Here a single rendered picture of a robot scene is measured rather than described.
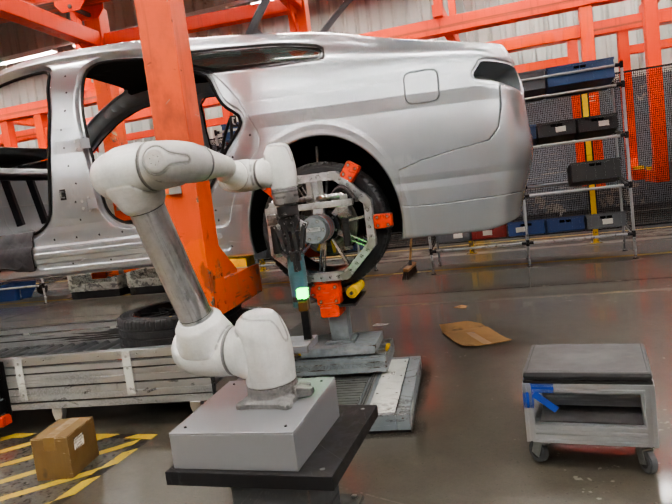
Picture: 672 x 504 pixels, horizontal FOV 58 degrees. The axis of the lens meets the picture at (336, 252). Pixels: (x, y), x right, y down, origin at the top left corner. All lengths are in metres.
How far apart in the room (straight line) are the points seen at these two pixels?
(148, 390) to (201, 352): 1.26
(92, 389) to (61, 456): 0.55
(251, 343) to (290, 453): 0.33
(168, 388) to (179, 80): 1.43
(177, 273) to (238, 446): 0.51
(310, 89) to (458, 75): 0.73
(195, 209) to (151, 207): 1.04
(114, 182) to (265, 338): 0.60
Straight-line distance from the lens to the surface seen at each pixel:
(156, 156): 1.56
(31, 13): 5.53
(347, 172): 2.96
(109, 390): 3.21
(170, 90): 2.79
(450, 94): 3.03
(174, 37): 2.83
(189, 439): 1.81
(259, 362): 1.78
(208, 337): 1.85
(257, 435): 1.70
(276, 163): 2.05
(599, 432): 2.22
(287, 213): 2.07
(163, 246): 1.75
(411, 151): 3.02
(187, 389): 3.01
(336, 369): 3.14
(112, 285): 8.55
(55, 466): 2.84
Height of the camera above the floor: 1.02
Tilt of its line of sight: 6 degrees down
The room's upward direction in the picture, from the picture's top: 7 degrees counter-clockwise
